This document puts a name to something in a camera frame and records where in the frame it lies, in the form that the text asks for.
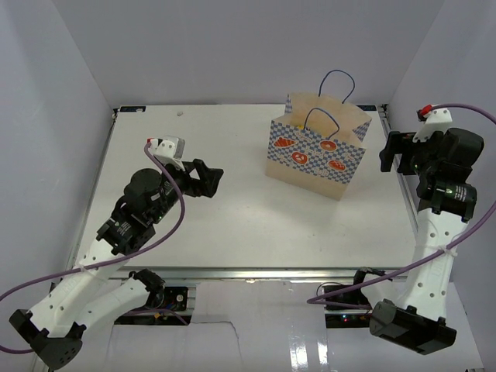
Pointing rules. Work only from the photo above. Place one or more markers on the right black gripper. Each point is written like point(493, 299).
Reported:
point(399, 143)

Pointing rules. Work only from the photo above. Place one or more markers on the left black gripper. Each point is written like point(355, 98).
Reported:
point(208, 183)

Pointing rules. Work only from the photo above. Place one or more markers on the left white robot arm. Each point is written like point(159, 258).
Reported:
point(55, 327)

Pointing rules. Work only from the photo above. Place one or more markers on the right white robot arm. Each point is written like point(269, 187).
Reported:
point(416, 318)

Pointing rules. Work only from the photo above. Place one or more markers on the blue checkered paper bag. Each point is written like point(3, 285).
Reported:
point(324, 156)

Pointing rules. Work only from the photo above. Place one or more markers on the black xdof label sticker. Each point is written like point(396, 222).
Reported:
point(366, 107)

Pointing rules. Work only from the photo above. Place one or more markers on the white front cover sheet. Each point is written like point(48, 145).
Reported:
point(266, 326)

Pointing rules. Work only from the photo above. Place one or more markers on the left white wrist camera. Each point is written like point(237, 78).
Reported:
point(168, 150)

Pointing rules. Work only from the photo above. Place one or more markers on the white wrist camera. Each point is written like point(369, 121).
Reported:
point(433, 119)
point(168, 150)

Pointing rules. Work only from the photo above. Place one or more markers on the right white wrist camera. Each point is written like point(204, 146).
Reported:
point(433, 119)

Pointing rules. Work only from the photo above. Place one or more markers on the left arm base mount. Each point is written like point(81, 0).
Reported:
point(169, 298)

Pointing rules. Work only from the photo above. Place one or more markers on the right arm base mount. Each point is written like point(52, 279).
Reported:
point(350, 310)

